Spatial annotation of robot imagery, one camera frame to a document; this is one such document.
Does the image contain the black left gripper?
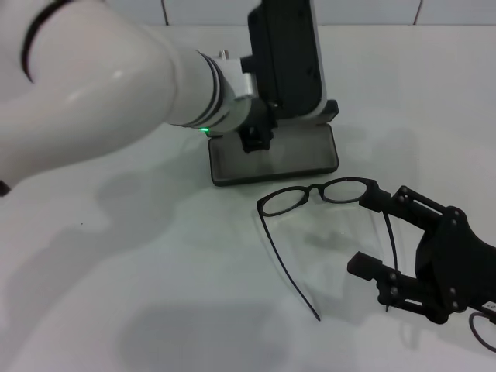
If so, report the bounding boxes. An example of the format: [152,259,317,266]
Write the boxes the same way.
[236,98,280,154]

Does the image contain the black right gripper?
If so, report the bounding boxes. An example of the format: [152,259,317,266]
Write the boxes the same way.
[346,185,496,325]

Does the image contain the black glasses case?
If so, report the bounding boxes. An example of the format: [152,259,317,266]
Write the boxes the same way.
[208,99,340,188]

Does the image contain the black glasses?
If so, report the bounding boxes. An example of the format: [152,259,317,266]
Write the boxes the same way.
[256,177,400,322]

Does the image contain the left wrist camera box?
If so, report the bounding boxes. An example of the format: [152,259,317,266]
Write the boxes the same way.
[239,0,330,126]

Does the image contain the right gripper cable with plugs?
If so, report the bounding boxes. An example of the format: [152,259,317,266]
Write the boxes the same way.
[468,312,496,353]

